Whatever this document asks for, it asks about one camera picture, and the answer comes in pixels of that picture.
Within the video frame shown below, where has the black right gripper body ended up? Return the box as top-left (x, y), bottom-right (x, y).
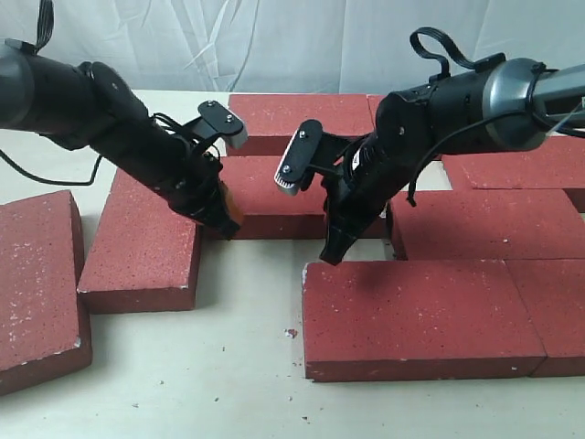
top-left (323, 136), bottom-right (430, 229)

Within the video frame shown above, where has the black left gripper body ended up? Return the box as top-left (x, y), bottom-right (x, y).
top-left (104, 123), bottom-right (227, 224)

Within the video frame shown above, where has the diagonal top red brick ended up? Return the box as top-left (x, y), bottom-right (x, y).
top-left (204, 155), bottom-right (394, 241)

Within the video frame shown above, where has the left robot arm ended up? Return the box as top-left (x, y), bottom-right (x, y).
top-left (1, 38), bottom-right (247, 239)

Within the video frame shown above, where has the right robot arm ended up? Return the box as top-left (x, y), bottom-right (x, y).
top-left (319, 59), bottom-right (584, 265)

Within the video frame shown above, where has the right third-row red brick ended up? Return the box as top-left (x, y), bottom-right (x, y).
top-left (390, 189), bottom-right (584, 260)

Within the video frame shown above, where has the right second-row red brick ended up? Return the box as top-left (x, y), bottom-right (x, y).
top-left (441, 136), bottom-right (584, 213)

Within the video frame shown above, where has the white fabric backdrop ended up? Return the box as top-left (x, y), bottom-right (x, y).
top-left (0, 0), bottom-right (585, 99)

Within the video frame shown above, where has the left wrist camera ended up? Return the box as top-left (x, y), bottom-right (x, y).
top-left (183, 100), bottom-right (248, 149)

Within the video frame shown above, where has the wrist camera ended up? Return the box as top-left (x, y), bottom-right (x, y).
top-left (183, 100), bottom-right (248, 149)
top-left (272, 119), bottom-right (353, 198)

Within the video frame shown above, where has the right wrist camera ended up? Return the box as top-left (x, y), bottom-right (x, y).
top-left (272, 119), bottom-right (353, 198)

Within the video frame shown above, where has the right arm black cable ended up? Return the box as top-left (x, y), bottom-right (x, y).
top-left (406, 27), bottom-right (504, 209)

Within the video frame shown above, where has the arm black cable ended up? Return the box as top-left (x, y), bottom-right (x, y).
top-left (0, 0), bottom-right (104, 187)
top-left (406, 27), bottom-right (504, 209)

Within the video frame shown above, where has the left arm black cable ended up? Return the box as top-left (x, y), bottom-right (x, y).
top-left (0, 0), bottom-right (104, 187)

